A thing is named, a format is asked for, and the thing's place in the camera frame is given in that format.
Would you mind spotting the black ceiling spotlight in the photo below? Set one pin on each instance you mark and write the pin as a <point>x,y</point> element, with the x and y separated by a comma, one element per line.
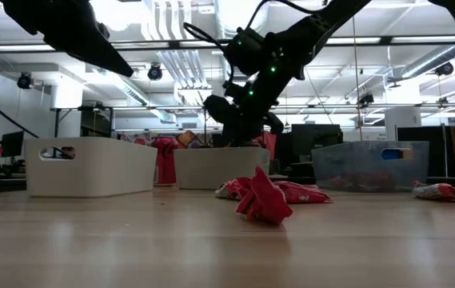
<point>366,99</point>
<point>25,80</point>
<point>445,69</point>
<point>155,72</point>

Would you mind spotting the black partition panel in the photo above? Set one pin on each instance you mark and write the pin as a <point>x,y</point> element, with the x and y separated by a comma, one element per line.
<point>437,160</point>

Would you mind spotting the black pipe rig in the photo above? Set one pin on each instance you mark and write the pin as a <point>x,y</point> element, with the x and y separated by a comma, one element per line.
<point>57,122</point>

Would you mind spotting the red hanging cloth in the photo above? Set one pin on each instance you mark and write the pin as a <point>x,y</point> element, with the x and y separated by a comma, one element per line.
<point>271,140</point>

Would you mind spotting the white pillar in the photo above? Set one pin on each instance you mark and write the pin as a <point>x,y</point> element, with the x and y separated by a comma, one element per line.
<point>403,120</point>

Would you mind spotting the black overhead lighting rail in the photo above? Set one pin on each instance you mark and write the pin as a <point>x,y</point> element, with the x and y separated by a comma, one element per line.
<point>387,40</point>

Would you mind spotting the small black monitor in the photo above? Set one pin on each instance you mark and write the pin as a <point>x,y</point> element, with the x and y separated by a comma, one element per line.
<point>11,144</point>

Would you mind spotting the patterned colourful cloth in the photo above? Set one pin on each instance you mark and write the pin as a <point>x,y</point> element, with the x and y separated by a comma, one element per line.
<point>187,139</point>

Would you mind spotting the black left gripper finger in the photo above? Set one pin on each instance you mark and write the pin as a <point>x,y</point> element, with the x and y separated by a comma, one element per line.
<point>103,54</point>

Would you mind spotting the large black monitor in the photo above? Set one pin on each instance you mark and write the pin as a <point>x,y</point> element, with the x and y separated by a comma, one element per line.
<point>317,138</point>

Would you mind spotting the black shelf unit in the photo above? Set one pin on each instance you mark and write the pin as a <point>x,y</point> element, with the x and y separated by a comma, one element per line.
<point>95,124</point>

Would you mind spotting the grey translucent plastic bin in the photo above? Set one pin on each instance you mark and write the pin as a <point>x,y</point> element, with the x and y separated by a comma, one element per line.
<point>339,164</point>

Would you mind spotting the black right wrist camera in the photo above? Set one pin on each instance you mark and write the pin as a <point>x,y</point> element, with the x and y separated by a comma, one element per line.
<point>245,52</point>

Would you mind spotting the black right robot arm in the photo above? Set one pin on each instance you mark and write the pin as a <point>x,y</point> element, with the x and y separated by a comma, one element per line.
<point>323,20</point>

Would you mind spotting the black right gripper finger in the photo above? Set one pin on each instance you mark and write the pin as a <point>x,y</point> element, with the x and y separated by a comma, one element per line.
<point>221,110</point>
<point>273,124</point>

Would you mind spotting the light grey plastic bin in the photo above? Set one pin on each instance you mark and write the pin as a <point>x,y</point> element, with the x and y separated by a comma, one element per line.
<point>211,168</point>

